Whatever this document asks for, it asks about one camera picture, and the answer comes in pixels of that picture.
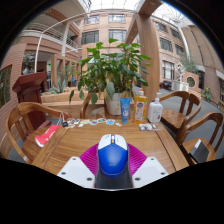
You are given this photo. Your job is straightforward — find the yellow liquid bottle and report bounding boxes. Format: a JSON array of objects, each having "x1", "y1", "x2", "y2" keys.
[{"x1": 132, "y1": 87, "x2": 148, "y2": 125}]

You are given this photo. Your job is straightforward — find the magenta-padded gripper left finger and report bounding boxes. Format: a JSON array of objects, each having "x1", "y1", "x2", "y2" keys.
[{"x1": 57, "y1": 143, "x2": 100, "y2": 189}]

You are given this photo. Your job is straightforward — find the black notebook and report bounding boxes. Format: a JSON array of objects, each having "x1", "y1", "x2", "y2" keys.
[{"x1": 188, "y1": 138, "x2": 210, "y2": 164}]

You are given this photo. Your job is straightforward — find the wooden armchair with black notebook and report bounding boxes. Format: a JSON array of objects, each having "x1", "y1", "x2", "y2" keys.
[{"x1": 176, "y1": 111, "x2": 224, "y2": 166}]

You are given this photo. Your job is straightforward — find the empty wooden armchair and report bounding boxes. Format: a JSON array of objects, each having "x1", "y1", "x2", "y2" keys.
[{"x1": 159, "y1": 90, "x2": 203, "y2": 134}]

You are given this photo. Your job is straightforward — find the blue and white computer mouse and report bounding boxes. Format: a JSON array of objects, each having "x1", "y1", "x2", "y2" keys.
[{"x1": 94, "y1": 133, "x2": 134, "y2": 190}]

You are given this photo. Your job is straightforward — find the small white earbuds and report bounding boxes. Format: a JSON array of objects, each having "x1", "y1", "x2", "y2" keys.
[{"x1": 138, "y1": 123, "x2": 158, "y2": 132}]

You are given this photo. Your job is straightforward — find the green plant in white pot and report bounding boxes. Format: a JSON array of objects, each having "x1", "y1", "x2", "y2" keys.
[{"x1": 68, "y1": 38, "x2": 152, "y2": 116}]

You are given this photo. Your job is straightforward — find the wooden armchair with red packet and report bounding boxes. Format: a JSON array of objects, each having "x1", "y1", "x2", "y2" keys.
[{"x1": 5, "y1": 101, "x2": 69, "y2": 164}]

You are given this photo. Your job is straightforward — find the blue squeeze tube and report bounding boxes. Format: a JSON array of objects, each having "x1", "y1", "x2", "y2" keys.
[{"x1": 119, "y1": 97, "x2": 132, "y2": 124}]

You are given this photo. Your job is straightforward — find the white statue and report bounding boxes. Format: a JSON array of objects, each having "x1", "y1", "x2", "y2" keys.
[{"x1": 174, "y1": 63, "x2": 188, "y2": 83}]

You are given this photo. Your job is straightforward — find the wooden armchair behind plant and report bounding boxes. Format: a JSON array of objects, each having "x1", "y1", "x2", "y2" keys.
[{"x1": 79, "y1": 91, "x2": 108, "y2": 119}]

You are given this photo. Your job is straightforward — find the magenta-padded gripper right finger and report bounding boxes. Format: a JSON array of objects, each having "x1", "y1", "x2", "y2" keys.
[{"x1": 127, "y1": 143, "x2": 169, "y2": 189}]

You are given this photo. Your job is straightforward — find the spiky agave plant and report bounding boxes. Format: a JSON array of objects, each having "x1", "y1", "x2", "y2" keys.
[{"x1": 48, "y1": 78, "x2": 69, "y2": 95}]

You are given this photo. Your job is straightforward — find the long wooden planter box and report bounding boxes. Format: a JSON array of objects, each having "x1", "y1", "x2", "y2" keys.
[{"x1": 41, "y1": 89, "x2": 106, "y2": 118}]

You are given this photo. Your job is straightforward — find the yellow-flowered green plant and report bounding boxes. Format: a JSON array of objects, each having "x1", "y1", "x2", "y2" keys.
[{"x1": 203, "y1": 87, "x2": 213, "y2": 103}]

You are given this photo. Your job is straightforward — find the dark red wooden lectern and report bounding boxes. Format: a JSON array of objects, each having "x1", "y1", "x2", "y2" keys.
[{"x1": 12, "y1": 70, "x2": 48, "y2": 131}]

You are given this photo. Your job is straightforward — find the white pump bottle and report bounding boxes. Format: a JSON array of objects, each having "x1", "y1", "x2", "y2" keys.
[{"x1": 147, "y1": 92, "x2": 164, "y2": 124}]

